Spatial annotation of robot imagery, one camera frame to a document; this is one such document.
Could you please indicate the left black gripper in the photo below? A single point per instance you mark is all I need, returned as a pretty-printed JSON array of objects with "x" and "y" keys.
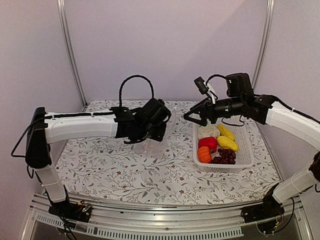
[{"x": 160, "y": 135}]

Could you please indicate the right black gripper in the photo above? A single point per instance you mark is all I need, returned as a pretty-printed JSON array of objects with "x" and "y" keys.
[{"x": 209, "y": 112}]

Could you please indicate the red toy bell pepper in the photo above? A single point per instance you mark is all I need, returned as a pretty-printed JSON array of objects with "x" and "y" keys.
[{"x": 209, "y": 142}]

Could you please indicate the orange toy pumpkin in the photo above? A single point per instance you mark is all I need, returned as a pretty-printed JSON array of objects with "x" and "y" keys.
[{"x": 204, "y": 154}]

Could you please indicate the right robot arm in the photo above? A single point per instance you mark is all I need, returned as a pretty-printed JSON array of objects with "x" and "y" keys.
[{"x": 267, "y": 110}]

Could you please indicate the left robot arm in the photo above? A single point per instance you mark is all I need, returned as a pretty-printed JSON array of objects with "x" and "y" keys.
[{"x": 137, "y": 125}]

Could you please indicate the white toy cauliflower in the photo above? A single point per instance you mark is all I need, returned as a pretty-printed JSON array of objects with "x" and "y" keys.
[{"x": 208, "y": 131}]

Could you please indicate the floral table mat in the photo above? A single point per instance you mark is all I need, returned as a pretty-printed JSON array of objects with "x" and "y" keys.
[{"x": 107, "y": 168}]

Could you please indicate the dark red toy grapes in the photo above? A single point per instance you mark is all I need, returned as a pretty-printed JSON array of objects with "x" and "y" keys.
[{"x": 224, "y": 157}]

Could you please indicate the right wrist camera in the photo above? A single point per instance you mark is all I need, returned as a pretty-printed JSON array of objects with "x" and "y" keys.
[{"x": 206, "y": 89}]

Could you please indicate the front aluminium rail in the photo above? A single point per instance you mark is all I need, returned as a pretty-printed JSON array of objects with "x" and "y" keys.
[{"x": 120, "y": 220}]

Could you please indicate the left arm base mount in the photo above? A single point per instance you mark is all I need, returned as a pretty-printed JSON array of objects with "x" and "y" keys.
[{"x": 80, "y": 211}]

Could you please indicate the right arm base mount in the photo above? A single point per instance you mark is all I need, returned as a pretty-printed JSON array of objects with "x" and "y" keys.
[{"x": 269, "y": 208}]

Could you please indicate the right aluminium frame post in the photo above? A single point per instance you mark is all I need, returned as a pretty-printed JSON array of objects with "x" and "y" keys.
[{"x": 270, "y": 5}]

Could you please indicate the aluminium frame post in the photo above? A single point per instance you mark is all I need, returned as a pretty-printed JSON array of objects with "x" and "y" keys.
[
  {"x": 270, "y": 5},
  {"x": 61, "y": 6}
]

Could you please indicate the left aluminium frame post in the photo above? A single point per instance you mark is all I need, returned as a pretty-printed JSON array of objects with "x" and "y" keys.
[{"x": 61, "y": 6}]

